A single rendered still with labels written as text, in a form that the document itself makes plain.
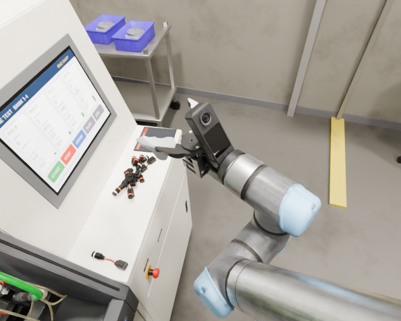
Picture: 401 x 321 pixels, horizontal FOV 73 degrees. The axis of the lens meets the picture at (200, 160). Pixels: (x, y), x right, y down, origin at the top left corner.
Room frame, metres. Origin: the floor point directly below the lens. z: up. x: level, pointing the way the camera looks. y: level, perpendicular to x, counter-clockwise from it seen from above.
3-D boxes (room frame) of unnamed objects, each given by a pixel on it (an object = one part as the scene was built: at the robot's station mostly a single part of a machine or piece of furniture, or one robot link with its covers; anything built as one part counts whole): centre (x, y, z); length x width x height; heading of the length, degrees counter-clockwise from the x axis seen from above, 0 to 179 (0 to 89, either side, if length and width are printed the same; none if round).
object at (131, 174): (0.68, 0.26, 1.01); 0.23 x 0.11 x 0.06; 167
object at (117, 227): (0.64, 0.27, 0.96); 0.70 x 0.22 x 0.03; 167
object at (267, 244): (0.24, -0.12, 1.34); 0.11 x 0.08 x 0.11; 134
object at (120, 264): (0.35, 0.30, 0.99); 0.12 x 0.02 x 0.02; 68
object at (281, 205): (0.25, -0.13, 1.43); 0.11 x 0.08 x 0.09; 44
